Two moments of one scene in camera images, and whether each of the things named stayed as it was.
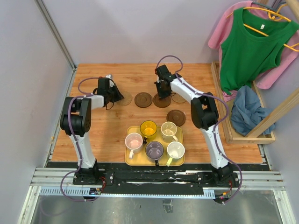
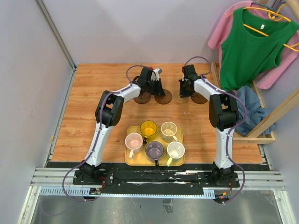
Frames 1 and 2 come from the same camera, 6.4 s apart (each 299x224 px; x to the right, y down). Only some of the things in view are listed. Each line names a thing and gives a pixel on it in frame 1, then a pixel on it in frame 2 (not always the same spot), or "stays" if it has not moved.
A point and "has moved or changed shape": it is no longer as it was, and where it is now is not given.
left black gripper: x=118 y=96 -> x=160 y=91
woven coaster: x=178 y=98 stays
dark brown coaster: x=177 y=116 has moved or changed shape
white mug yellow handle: x=175 y=150 stays
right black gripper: x=160 y=94 -> x=182 y=94
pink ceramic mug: x=133 y=143 stays
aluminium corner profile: x=59 y=40 stays
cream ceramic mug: x=168 y=130 stays
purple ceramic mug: x=154 y=150 stays
